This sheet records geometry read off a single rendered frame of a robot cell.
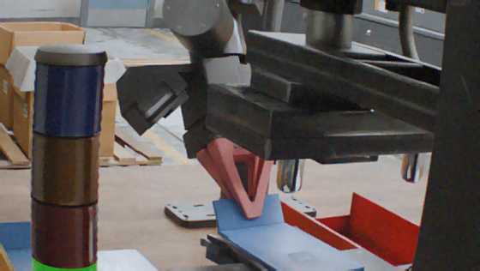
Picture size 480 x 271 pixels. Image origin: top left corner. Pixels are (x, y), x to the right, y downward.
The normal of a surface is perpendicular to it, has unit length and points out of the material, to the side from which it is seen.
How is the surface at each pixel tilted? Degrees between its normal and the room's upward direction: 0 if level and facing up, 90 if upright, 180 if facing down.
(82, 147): 76
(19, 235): 60
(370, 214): 90
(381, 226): 90
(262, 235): 3
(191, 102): 92
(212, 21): 67
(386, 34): 90
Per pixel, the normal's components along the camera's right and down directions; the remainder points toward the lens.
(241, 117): -0.89, 0.02
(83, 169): 0.71, -0.03
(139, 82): 0.44, -0.29
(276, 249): 0.04, -0.98
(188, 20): -0.18, -0.20
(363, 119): 0.45, 0.24
